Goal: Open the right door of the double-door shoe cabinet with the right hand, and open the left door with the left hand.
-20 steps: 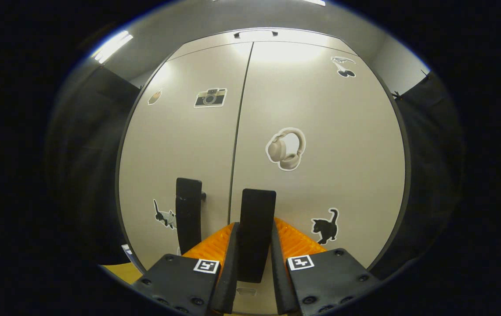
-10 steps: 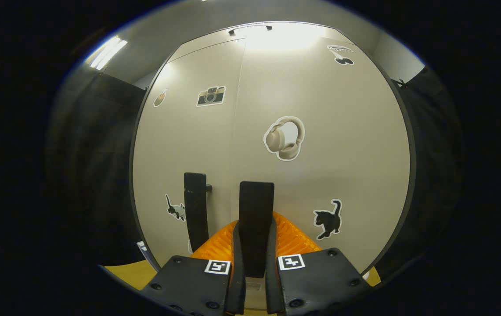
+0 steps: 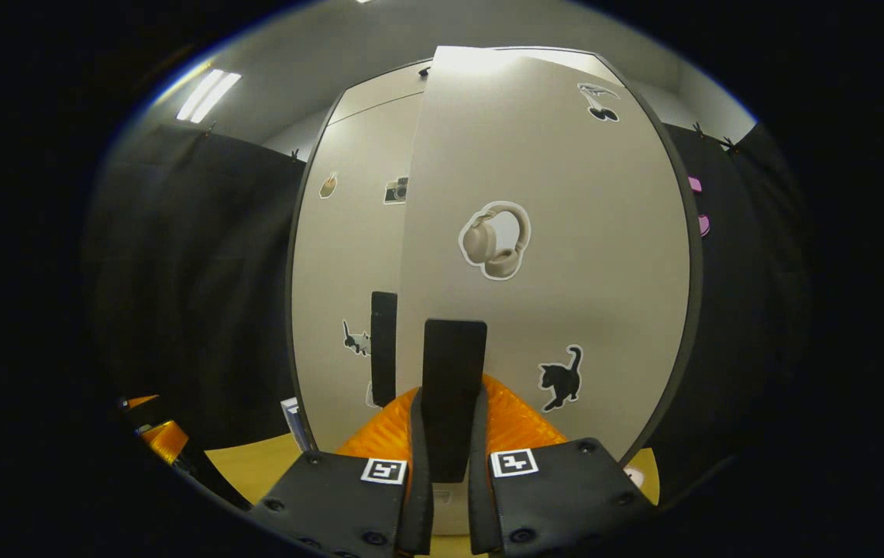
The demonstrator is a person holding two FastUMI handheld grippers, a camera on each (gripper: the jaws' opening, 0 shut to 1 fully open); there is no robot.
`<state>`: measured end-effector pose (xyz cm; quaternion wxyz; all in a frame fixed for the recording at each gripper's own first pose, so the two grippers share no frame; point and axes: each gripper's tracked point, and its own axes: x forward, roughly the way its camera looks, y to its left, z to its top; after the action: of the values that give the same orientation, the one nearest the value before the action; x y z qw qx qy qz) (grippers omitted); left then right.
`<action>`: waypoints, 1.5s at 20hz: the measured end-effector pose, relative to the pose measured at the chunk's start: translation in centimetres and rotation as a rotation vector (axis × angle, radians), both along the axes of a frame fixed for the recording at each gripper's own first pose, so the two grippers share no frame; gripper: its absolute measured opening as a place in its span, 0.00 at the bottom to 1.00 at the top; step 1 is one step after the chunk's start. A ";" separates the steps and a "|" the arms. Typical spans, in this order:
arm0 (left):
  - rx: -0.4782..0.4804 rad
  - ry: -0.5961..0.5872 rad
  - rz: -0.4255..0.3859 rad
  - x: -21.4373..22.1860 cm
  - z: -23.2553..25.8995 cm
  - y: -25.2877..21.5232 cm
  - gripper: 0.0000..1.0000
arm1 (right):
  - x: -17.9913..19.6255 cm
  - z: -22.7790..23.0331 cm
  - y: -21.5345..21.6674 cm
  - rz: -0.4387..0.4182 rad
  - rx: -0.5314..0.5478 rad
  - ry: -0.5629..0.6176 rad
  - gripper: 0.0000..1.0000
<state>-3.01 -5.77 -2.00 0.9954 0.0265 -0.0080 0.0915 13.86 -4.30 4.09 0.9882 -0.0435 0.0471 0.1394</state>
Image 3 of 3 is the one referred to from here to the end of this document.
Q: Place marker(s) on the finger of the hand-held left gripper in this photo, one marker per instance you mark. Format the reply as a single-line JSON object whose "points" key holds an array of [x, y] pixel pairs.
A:
{"points": [[166, 440], [141, 401]]}

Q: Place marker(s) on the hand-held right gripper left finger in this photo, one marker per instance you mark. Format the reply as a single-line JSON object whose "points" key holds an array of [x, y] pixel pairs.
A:
{"points": [[418, 504]]}

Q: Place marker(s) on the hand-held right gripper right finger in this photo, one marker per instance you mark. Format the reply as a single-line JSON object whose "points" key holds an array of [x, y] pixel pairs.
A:
{"points": [[479, 504]]}

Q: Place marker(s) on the beige cabinet door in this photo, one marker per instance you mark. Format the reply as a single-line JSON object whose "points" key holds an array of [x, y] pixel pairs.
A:
{"points": [[341, 271], [581, 271]]}

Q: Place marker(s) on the beige double-door shoe cabinet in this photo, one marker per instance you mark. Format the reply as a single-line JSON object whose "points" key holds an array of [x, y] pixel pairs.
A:
{"points": [[380, 97]]}

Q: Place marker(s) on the black backdrop cloth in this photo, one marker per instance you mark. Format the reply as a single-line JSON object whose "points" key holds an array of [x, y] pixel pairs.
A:
{"points": [[194, 271]]}

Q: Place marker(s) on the ceiling light panel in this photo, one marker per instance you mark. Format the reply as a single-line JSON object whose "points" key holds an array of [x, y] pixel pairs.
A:
{"points": [[209, 94]]}

